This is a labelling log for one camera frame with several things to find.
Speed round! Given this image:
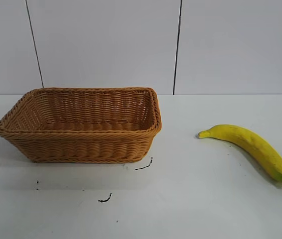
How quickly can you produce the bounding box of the yellow banana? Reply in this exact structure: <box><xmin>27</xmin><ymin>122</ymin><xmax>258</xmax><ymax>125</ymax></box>
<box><xmin>197</xmin><ymin>124</ymin><xmax>282</xmax><ymax>186</ymax></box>

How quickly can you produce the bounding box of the brown woven wicker basket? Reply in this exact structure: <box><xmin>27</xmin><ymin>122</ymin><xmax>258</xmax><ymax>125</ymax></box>
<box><xmin>0</xmin><ymin>86</ymin><xmax>162</xmax><ymax>164</ymax></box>

